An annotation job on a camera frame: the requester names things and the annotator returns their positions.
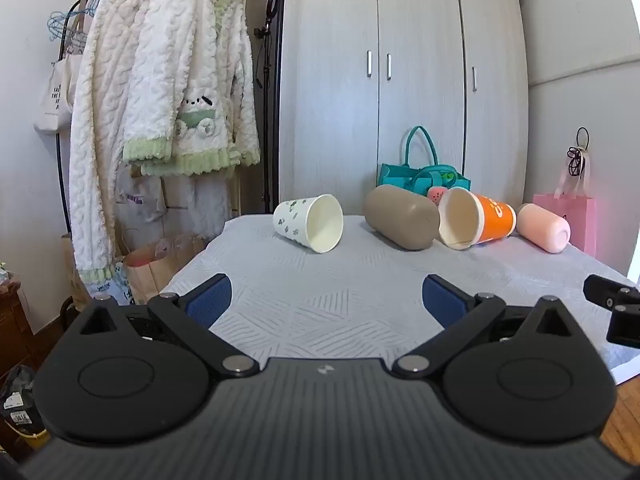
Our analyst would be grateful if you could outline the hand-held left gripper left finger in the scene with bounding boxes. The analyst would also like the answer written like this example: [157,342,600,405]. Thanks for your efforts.
[64,273,260,379]

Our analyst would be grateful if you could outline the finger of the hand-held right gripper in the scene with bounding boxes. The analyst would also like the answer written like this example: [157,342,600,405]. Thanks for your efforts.
[583,274,640,349]

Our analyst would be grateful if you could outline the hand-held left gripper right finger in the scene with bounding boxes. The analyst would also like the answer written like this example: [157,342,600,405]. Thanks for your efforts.
[391,274,594,379]

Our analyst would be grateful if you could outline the pink plastic cup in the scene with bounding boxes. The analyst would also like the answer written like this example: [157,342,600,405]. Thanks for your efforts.
[515,203,572,254]

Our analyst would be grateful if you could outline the taupe plastic cup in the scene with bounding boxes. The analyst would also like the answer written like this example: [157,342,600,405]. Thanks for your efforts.
[363,184,441,252]

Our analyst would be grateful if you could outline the orange paper cup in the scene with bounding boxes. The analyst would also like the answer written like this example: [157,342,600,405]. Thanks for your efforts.
[438,187,517,251]

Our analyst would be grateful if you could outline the white paper cup green print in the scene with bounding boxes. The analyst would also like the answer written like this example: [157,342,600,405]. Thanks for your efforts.
[273,194,345,254]

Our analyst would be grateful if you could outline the brown paper bag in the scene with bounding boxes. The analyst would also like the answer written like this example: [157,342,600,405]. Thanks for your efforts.
[122,233,209,306]

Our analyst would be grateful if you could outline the pink paper gift bag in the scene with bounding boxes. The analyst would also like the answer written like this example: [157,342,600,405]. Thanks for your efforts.
[532,150,598,259]

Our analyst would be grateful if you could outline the white bag purple print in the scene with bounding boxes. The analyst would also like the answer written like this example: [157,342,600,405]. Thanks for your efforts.
[114,164,167,224]

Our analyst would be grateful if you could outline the teal felt tote bag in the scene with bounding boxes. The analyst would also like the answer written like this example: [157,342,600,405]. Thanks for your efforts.
[377,125,472,199]

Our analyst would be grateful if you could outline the black tripod stand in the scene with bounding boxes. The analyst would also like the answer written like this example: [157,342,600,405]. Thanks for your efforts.
[252,0,282,207]

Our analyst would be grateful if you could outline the white fluffy long robe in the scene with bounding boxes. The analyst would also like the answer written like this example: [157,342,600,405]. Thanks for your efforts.
[67,0,153,287]

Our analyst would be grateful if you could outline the black clothes rack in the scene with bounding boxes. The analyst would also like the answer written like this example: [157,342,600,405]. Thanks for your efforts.
[50,0,176,313]

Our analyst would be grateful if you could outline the dark wooden cabinet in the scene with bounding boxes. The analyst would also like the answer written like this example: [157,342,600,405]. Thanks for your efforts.
[0,280,34,377]

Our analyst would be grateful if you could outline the black plastic bag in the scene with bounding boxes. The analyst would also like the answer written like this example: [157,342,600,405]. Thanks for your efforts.
[0,364,52,442]

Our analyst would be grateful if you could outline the light wooden wardrobe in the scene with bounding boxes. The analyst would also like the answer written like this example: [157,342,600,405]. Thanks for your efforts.
[276,0,530,219]

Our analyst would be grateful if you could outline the white and green fluffy jacket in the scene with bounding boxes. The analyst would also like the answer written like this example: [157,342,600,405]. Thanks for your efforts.
[122,0,262,179]

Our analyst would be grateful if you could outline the white printed canvas tote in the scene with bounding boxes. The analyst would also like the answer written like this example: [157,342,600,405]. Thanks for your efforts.
[33,54,84,136]

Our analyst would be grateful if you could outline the black hair tie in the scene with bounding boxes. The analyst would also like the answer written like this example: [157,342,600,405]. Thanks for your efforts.
[566,127,592,177]

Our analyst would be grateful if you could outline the blue wire hangers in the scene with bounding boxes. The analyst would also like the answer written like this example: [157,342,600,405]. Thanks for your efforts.
[48,0,92,52]

